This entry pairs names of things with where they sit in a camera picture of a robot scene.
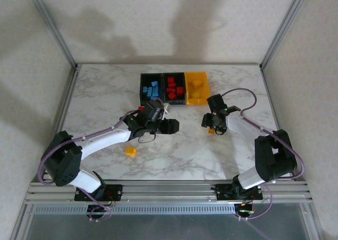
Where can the long blue lego brick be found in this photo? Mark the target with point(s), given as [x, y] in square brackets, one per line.
[157, 92]

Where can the right base wiring connector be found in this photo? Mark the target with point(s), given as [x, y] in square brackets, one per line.
[244, 211]

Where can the left base wiring connector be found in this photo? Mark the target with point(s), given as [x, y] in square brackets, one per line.
[95, 209]

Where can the yellow plastic bin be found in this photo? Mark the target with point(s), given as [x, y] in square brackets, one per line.
[204, 92]

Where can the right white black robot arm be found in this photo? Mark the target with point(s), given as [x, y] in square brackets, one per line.
[237, 124]

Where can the aluminium right side rail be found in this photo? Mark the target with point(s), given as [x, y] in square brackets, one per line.
[272, 92]

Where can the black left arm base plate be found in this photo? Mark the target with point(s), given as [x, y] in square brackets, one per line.
[116, 192]

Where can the black bin for blue bricks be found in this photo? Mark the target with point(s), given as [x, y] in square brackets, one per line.
[144, 77]

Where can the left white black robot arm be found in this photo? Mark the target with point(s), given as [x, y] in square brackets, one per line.
[105, 139]

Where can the aluminium right frame post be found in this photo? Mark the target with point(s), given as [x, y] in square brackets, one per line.
[283, 26]

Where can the base wiring connector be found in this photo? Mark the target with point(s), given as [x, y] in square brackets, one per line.
[244, 211]
[95, 209]

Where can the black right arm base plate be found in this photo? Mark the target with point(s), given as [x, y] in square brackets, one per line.
[224, 192]

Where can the black bin for red bricks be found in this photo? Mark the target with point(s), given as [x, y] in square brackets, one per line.
[180, 79]

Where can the aluminium left frame post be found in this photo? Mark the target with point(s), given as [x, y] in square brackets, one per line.
[52, 26]

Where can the aluminium front frame rail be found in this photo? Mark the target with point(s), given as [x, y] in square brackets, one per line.
[169, 192]

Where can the aluminium frame post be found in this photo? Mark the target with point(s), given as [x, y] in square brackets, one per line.
[283, 26]
[52, 26]

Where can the yellow lego brick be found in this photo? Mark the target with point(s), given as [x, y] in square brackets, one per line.
[211, 131]
[196, 95]
[131, 151]
[196, 83]

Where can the aluminium left side rail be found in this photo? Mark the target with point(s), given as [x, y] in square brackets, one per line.
[66, 92]

